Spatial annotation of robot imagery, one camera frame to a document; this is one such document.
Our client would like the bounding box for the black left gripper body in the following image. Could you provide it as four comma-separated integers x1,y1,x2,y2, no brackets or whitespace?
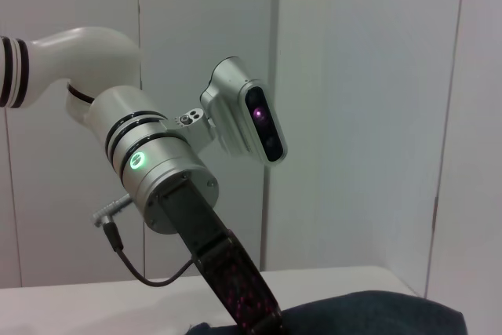
155,173,290,335

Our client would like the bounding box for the dark teal insulated lunch bag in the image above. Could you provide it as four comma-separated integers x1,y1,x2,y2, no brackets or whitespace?
186,289,471,335

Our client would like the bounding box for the dark left arm cable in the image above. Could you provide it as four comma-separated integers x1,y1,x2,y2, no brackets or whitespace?
91,195,198,288

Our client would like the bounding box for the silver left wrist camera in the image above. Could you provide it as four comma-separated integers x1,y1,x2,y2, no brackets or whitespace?
168,56,289,166

